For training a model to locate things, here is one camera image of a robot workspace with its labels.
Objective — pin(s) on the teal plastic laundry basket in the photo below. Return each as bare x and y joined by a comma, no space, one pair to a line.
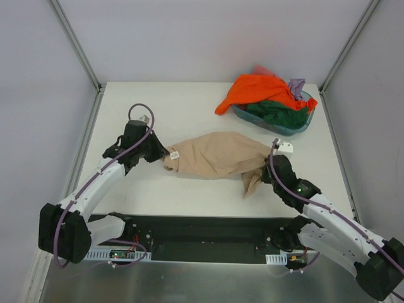
240,112

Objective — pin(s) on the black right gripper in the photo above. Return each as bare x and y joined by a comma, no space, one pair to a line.
272,174

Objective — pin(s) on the green t shirt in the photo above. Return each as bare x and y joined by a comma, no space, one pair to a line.
277,114

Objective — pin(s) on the lilac t shirt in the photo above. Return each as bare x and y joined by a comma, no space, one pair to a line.
295,86

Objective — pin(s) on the beige t shirt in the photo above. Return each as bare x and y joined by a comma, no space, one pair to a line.
219,155

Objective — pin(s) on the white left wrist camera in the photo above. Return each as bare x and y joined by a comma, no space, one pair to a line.
145,119

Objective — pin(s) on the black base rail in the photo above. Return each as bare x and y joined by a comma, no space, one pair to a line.
214,239

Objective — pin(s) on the aluminium frame post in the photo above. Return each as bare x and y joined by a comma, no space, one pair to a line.
350,43
68,30

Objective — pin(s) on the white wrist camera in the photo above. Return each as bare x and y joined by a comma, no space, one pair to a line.
145,119
283,148

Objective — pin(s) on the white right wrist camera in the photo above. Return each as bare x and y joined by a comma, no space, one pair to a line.
283,148

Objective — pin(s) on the white cable duct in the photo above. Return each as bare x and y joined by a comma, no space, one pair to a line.
285,259
118,255

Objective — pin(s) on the left aluminium frame post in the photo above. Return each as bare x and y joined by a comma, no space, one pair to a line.
68,30

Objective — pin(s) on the left white cable duct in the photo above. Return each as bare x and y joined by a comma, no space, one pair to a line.
118,255

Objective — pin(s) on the right white cable duct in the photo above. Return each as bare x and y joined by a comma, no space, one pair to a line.
285,259

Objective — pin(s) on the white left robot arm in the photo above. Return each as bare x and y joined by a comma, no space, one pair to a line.
65,229

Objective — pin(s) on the right aluminium frame post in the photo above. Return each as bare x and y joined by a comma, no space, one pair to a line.
350,43

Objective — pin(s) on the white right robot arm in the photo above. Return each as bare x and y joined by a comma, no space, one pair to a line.
374,262

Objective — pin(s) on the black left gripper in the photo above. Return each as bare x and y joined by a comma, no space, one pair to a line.
154,148

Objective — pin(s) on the orange t shirt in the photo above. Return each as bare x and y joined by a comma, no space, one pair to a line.
254,88

